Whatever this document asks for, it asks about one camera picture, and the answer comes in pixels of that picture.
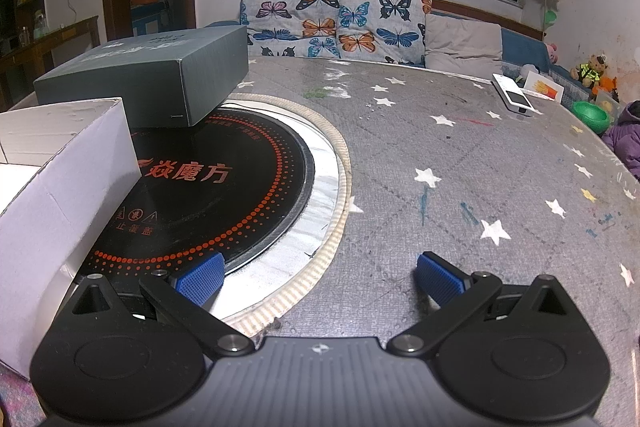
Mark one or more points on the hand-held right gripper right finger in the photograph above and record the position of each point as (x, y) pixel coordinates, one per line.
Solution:
(442, 279)

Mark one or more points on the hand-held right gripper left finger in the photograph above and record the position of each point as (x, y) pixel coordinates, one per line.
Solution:
(197, 279)

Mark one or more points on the grey cardboard box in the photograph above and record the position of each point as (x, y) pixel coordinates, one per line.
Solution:
(150, 77)

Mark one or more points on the grey star-print desktop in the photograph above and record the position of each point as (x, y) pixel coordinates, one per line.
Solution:
(425, 132)

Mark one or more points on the black round heating plate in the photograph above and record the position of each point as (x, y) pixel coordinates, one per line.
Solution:
(225, 207)

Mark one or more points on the white cardboard box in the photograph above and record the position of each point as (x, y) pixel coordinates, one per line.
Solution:
(60, 207)

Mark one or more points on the white handheld device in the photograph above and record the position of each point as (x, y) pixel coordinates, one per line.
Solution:
(512, 94)

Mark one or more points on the white card orange print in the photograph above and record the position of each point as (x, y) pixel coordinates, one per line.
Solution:
(545, 87)

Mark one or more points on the green plastic bowl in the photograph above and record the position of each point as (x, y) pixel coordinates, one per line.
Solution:
(590, 114)

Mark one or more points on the white plush toy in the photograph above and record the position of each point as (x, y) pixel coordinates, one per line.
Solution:
(530, 68)

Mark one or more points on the purple jacket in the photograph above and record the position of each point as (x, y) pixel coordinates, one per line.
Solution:
(627, 137)

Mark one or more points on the grey pillow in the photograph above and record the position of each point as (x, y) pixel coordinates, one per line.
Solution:
(462, 39)

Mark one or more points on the blue sofa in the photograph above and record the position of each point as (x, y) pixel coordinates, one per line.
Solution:
(520, 44)

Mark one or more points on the pink plush toy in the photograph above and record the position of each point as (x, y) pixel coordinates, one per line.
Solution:
(552, 53)

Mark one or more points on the orange plush toy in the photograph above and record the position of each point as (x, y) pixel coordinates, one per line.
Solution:
(606, 84)

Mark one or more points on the plush bear yellow vest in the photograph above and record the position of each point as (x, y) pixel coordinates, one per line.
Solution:
(592, 72)

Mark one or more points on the butterfly print cushion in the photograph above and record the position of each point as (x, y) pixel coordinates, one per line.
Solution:
(380, 27)
(290, 24)

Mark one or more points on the blue cabinet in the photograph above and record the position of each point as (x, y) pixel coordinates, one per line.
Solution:
(147, 19)

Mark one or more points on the wooden side table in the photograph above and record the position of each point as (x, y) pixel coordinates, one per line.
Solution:
(50, 42)

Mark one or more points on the clear glass jar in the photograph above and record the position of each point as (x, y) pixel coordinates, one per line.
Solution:
(24, 36)

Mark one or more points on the pale green lidded container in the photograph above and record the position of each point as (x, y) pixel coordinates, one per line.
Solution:
(40, 24)

